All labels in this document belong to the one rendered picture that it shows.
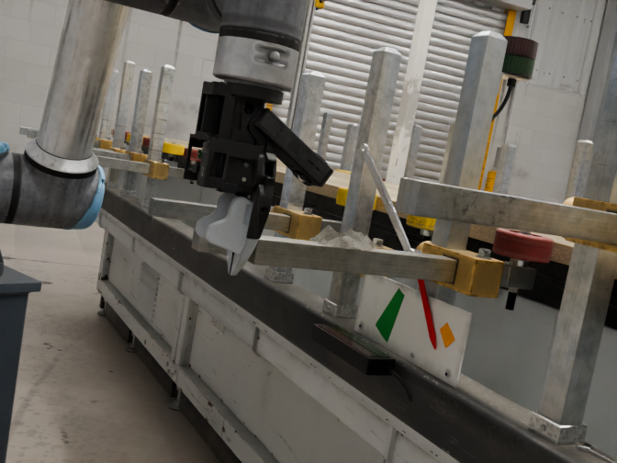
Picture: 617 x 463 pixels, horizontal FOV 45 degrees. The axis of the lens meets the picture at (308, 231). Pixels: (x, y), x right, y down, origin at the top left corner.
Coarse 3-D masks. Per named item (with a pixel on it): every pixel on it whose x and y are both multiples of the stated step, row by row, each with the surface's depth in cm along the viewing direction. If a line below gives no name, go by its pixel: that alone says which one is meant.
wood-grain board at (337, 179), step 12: (180, 144) 289; (276, 168) 212; (276, 180) 193; (336, 180) 201; (348, 180) 219; (324, 192) 170; (336, 192) 165; (396, 192) 192; (480, 228) 123; (492, 228) 120; (480, 240) 123; (492, 240) 120; (564, 240) 117; (552, 252) 109; (564, 252) 107; (564, 264) 107
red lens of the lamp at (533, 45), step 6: (510, 42) 101; (516, 42) 101; (522, 42) 101; (528, 42) 101; (534, 42) 101; (510, 48) 101; (516, 48) 101; (522, 48) 101; (528, 48) 101; (534, 48) 101; (522, 54) 101; (528, 54) 101; (534, 54) 102; (534, 60) 103
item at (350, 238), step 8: (320, 232) 91; (328, 232) 91; (336, 232) 92; (344, 232) 92; (352, 232) 92; (360, 232) 92; (312, 240) 91; (320, 240) 91; (328, 240) 91; (336, 240) 89; (344, 240) 89; (352, 240) 90; (360, 240) 91; (368, 240) 94; (360, 248) 90; (368, 248) 91
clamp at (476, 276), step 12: (432, 252) 103; (444, 252) 101; (456, 252) 99; (468, 252) 102; (468, 264) 97; (480, 264) 96; (492, 264) 97; (456, 276) 98; (468, 276) 96; (480, 276) 96; (492, 276) 97; (456, 288) 98; (468, 288) 96; (480, 288) 97; (492, 288) 98
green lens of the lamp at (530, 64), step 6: (504, 60) 101; (510, 60) 101; (516, 60) 101; (522, 60) 101; (528, 60) 101; (504, 66) 101; (510, 66) 101; (516, 66) 101; (522, 66) 101; (528, 66) 101; (510, 72) 101; (516, 72) 101; (522, 72) 101; (528, 72) 102
